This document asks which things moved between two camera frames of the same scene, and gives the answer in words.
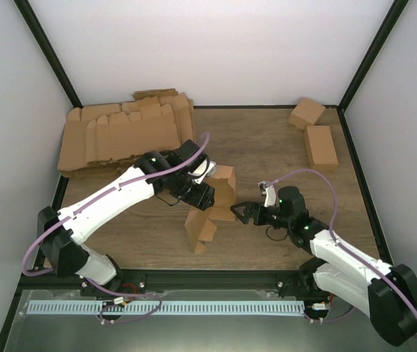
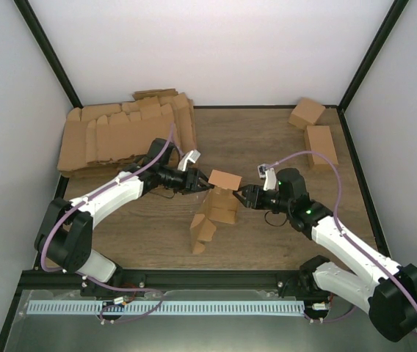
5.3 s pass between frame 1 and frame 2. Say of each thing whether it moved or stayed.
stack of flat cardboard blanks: stayed
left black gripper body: moved
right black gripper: moved
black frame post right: stayed
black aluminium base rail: stayed
